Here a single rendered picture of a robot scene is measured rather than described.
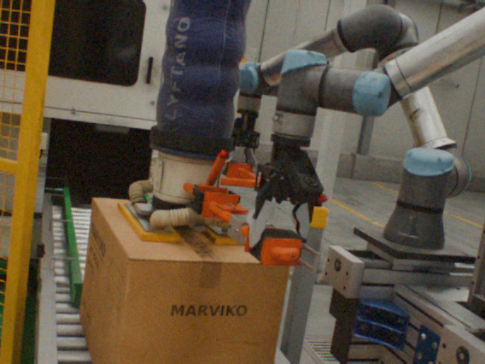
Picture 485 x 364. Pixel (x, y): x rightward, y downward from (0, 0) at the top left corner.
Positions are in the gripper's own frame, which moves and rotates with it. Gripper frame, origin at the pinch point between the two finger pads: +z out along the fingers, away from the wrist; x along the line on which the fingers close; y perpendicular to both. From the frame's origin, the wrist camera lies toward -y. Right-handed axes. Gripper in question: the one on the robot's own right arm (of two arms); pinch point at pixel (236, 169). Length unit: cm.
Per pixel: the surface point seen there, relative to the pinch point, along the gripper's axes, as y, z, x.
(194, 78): 39, -28, -31
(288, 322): 13, 49, 23
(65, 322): 0, 55, -50
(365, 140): -761, 43, 547
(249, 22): -798, -122, 303
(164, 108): 34, -19, -36
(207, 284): 61, 18, -27
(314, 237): 14.9, 17.5, 25.8
